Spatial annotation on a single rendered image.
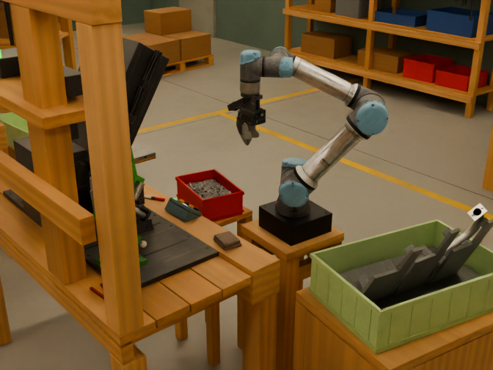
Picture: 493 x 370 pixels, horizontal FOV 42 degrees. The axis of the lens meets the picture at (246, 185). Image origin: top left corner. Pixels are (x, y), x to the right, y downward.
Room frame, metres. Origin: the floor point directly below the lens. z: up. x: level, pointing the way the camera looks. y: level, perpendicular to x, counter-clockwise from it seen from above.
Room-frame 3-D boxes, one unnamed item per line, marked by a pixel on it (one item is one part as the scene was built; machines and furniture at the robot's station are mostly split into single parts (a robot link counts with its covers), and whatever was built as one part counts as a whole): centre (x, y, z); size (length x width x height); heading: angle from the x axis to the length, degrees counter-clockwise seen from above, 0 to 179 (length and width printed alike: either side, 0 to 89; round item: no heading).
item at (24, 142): (2.43, 0.80, 1.07); 0.30 x 0.18 x 0.34; 41
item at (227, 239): (2.23, 0.07, 0.91); 0.10 x 0.08 x 0.03; 28
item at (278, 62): (2.32, -0.11, 1.59); 0.11 x 0.11 x 0.08; 84
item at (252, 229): (2.45, -0.20, 0.83); 0.32 x 0.32 x 0.04; 36
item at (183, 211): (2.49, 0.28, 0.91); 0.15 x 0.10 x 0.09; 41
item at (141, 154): (2.57, 0.60, 1.11); 0.39 x 0.16 x 0.03; 131
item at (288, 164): (2.44, -0.20, 1.11); 0.13 x 0.12 x 0.14; 174
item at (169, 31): (8.99, 1.18, 0.37); 1.20 x 0.80 x 0.74; 138
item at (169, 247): (2.44, 0.62, 0.89); 1.10 x 0.42 x 0.02; 41
